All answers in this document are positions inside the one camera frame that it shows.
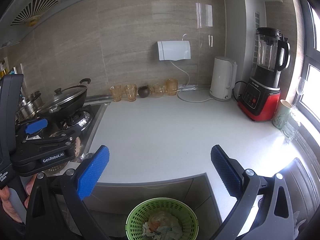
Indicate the white wall socket box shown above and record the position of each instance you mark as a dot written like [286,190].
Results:
[173,50]

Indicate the black wok with lid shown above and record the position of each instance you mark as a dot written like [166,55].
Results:
[65,102]

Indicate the wine glass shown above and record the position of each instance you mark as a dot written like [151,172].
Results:
[299,90]

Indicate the green plastic basket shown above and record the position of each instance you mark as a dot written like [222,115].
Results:
[162,218]

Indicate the dark brown round pot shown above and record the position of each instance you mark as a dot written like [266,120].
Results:
[144,91]

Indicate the amber glass teapot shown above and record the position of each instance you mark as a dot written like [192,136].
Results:
[158,90]

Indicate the ribbed amber glass cup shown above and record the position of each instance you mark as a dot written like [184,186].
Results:
[171,87]

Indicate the green patterned mug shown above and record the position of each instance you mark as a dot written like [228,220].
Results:
[282,114]

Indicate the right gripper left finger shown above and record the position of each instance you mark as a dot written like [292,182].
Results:
[44,216]

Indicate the steel kitchen sink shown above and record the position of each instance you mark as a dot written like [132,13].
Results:
[303,192]

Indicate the steel pot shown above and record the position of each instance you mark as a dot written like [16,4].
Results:
[29,106]

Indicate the clear glass container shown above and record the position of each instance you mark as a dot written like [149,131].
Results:
[291,127]

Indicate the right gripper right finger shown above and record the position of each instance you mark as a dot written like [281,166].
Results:
[274,219]

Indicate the range hood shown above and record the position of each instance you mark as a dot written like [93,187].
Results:
[23,16]

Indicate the white electric kettle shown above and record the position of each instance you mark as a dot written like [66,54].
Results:
[223,78]

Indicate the red black blender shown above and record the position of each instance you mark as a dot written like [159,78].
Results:
[261,96]

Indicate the gas stove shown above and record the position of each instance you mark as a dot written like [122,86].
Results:
[88,119]

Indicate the person left hand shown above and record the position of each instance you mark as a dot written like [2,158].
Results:
[7,205]

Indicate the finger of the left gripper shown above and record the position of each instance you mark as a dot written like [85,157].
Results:
[65,135]
[31,126]

